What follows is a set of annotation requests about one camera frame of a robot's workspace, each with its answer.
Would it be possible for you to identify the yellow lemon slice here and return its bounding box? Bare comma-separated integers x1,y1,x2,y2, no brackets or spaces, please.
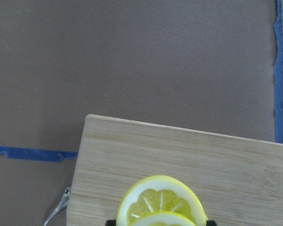
129,212,195,226

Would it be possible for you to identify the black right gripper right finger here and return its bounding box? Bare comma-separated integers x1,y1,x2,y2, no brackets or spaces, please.
206,220,216,226

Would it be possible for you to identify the metal board handle loop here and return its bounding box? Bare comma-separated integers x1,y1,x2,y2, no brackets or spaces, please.
43,186,71,226

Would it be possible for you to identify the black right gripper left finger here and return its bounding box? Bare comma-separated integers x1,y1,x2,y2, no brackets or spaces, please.
105,219,116,226

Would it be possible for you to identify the wooden cutting board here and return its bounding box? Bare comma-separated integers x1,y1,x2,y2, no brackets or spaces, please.
67,114,283,226

